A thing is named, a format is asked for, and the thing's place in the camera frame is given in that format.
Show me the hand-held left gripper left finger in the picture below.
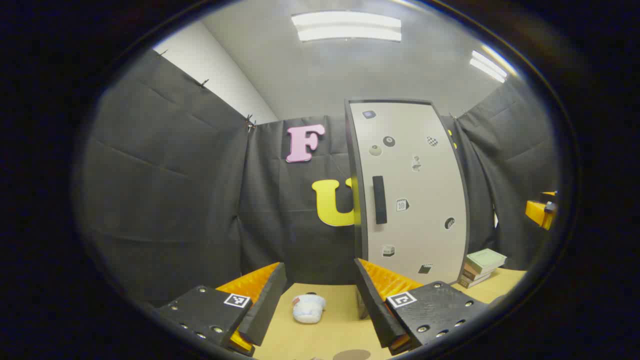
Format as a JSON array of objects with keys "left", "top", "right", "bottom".
[{"left": 155, "top": 261, "right": 288, "bottom": 357}]

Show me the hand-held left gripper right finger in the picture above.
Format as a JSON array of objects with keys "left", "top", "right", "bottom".
[{"left": 354, "top": 258, "right": 493, "bottom": 356}]

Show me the beige cabinet door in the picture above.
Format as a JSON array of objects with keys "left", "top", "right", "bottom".
[{"left": 348, "top": 101, "right": 469, "bottom": 285}]

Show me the black cabinet door handle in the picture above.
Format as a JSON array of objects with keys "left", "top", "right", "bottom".
[{"left": 372, "top": 175, "right": 388, "bottom": 225}]

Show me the dark grey cabinet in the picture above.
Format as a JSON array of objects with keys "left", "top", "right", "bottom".
[{"left": 344, "top": 98, "right": 472, "bottom": 321}]

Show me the white plush toy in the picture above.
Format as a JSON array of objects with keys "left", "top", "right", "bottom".
[{"left": 292, "top": 293, "right": 327, "bottom": 324}]

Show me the green book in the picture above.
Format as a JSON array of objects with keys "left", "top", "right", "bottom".
[{"left": 465, "top": 248, "right": 507, "bottom": 275}]

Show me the brown book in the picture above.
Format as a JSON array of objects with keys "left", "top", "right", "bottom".
[{"left": 462, "top": 264, "right": 497, "bottom": 282}]

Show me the black backdrop cloth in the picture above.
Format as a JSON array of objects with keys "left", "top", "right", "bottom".
[{"left": 80, "top": 49, "right": 558, "bottom": 306}]

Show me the small ceiling light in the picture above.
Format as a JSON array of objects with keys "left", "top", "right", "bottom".
[{"left": 469, "top": 49, "right": 508, "bottom": 84}]

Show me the large ceiling light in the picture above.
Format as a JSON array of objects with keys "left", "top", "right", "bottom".
[{"left": 291, "top": 11, "right": 402, "bottom": 43}]

